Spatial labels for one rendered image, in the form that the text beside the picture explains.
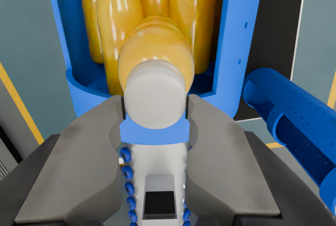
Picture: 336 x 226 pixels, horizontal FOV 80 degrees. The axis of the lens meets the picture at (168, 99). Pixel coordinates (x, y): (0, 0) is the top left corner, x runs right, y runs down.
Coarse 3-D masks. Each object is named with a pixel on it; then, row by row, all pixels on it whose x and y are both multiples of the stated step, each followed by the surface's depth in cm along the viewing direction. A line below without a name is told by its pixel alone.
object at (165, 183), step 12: (156, 180) 68; (168, 180) 69; (144, 192) 64; (156, 192) 63; (168, 192) 63; (144, 204) 59; (156, 204) 59; (168, 204) 59; (144, 216) 57; (156, 216) 57; (168, 216) 57
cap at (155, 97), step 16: (144, 80) 11; (160, 80) 11; (176, 80) 12; (128, 96) 12; (144, 96) 12; (160, 96) 12; (176, 96) 12; (128, 112) 12; (144, 112) 12; (160, 112) 12; (176, 112) 12; (160, 128) 13
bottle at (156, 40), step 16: (160, 16) 25; (144, 32) 16; (160, 32) 16; (176, 32) 18; (128, 48) 15; (144, 48) 14; (160, 48) 14; (176, 48) 15; (128, 64) 14; (144, 64) 13; (160, 64) 13; (176, 64) 14; (192, 64) 16; (128, 80) 14; (192, 80) 16
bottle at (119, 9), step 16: (112, 0) 26; (128, 0) 27; (96, 16) 28; (112, 16) 27; (128, 16) 27; (112, 32) 28; (128, 32) 28; (112, 48) 29; (112, 64) 30; (112, 80) 31
